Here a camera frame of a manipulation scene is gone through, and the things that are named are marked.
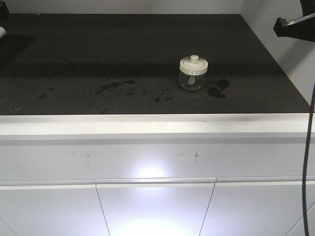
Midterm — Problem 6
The white cylinder at left edge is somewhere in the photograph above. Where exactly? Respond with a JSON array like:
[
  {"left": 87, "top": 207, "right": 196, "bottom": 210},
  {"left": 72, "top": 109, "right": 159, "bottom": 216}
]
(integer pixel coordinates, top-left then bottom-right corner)
[{"left": 0, "top": 27, "right": 6, "bottom": 39}]

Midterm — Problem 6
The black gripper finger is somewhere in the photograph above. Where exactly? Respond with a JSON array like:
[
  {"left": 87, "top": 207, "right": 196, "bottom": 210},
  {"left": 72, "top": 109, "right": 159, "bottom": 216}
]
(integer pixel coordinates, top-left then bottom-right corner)
[{"left": 273, "top": 13, "right": 315, "bottom": 42}]

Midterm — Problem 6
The grey cable at right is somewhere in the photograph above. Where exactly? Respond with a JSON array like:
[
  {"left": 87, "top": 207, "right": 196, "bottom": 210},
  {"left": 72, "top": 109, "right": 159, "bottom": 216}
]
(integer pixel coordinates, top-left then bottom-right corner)
[{"left": 302, "top": 83, "right": 315, "bottom": 236}]

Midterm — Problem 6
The glass jar with cream lid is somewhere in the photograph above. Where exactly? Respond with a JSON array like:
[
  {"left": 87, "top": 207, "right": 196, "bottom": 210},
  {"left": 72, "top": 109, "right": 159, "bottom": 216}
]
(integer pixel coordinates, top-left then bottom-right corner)
[{"left": 178, "top": 55, "right": 208, "bottom": 92}]

